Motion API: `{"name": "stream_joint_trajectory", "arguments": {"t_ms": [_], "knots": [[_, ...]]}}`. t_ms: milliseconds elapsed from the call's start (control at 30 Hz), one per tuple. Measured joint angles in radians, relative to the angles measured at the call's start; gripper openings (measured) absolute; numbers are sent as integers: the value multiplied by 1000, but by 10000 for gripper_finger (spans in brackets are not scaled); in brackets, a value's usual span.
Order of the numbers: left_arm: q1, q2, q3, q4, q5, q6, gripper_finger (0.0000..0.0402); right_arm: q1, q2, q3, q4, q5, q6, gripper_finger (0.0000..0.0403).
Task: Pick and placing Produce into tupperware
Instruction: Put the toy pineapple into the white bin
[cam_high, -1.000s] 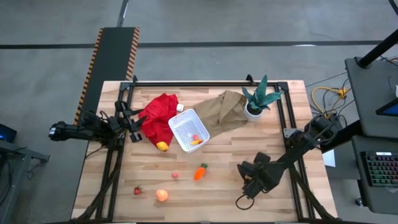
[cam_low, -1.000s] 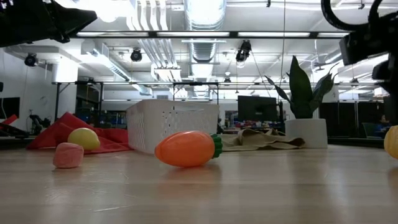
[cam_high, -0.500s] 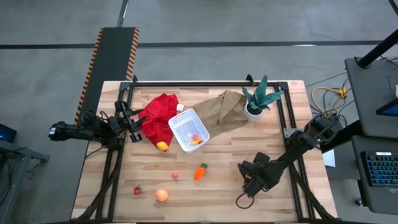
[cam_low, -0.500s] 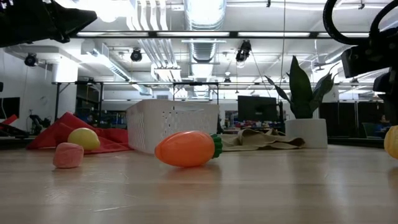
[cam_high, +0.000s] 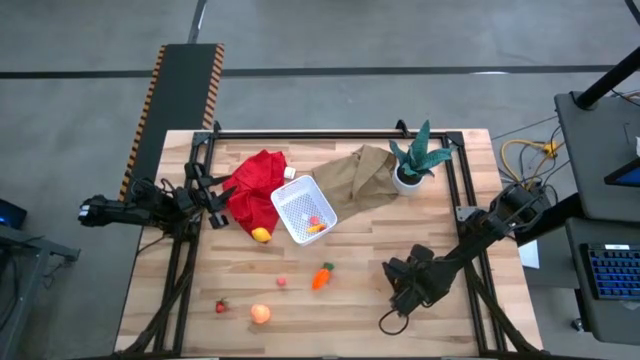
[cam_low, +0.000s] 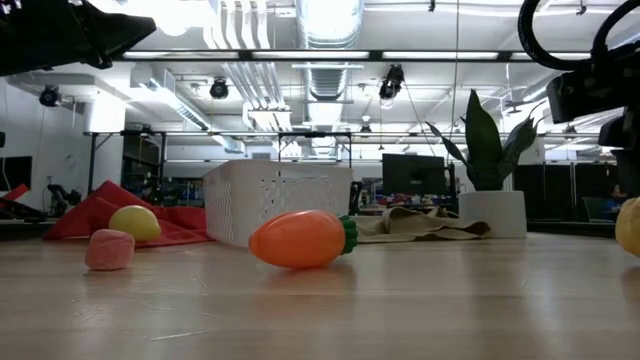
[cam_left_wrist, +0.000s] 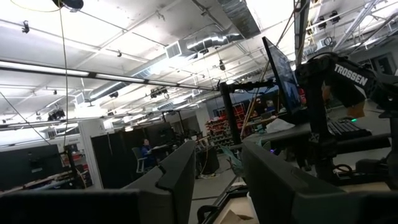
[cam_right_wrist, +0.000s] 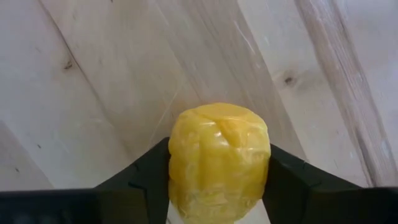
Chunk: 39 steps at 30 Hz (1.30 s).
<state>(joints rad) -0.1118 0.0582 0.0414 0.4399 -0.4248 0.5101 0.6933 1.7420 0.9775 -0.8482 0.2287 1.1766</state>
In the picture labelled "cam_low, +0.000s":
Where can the blue chair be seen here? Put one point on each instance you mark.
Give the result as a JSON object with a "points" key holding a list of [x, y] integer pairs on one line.
{"points": [[602, 210]]}

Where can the black wall screen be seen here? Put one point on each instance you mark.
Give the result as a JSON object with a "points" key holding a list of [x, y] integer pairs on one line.
{"points": [[15, 173]]}

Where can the brown cloth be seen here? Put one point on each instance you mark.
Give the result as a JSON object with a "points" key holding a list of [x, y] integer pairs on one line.
{"points": [[415, 227]]}

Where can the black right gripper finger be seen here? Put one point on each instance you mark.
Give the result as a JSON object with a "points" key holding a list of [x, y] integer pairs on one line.
{"points": [[630, 172]]}

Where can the red flat object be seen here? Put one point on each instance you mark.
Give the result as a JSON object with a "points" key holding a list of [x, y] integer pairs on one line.
{"points": [[15, 194]]}

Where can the black ceiling spotlight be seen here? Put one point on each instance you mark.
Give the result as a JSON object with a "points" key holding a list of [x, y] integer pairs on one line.
{"points": [[219, 89], [50, 96]]}

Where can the black computer monitor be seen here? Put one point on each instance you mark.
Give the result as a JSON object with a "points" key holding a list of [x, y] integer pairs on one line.
{"points": [[412, 175]]}

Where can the black overhead camera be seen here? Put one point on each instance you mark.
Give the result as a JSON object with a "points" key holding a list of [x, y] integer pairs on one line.
{"points": [[392, 82]]}

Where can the black room partition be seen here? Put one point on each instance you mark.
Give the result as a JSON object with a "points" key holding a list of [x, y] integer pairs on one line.
{"points": [[550, 192]]}

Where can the black metal shelf frame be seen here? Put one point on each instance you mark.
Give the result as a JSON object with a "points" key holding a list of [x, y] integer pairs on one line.
{"points": [[91, 160]]}

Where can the white plant pot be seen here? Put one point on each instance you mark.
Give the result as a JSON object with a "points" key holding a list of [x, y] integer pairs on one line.
{"points": [[492, 215]]}

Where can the yellow toy lemon with leaf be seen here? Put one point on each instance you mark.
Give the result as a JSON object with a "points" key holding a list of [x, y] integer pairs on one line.
{"points": [[630, 227]]}

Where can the pink toy cube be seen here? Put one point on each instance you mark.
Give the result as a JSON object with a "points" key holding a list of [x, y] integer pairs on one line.
{"points": [[110, 250]]}

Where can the green artificial plant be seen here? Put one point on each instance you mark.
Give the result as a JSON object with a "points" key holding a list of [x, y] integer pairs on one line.
{"points": [[482, 145]]}

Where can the red cloth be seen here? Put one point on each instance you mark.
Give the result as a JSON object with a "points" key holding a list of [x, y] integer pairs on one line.
{"points": [[175, 225]]}

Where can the plain yellow toy lemon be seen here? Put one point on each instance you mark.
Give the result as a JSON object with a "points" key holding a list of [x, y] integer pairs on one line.
{"points": [[135, 222]]}

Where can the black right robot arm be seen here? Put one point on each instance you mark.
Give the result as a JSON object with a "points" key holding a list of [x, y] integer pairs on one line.
{"points": [[625, 52]]}

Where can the white perforated plastic basket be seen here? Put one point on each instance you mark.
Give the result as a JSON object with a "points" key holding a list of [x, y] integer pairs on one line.
{"points": [[280, 200]]}

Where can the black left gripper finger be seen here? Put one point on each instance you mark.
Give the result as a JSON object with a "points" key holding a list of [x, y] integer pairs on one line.
{"points": [[115, 24], [107, 47]]}

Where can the orange toy carrot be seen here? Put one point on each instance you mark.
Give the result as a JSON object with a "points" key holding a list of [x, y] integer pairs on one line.
{"points": [[300, 240]]}

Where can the background black robot arm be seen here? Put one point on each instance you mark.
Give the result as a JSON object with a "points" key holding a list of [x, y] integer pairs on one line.
{"points": [[60, 195]]}

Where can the silver ventilation duct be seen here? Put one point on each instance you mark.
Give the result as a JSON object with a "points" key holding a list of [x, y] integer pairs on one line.
{"points": [[327, 25]]}

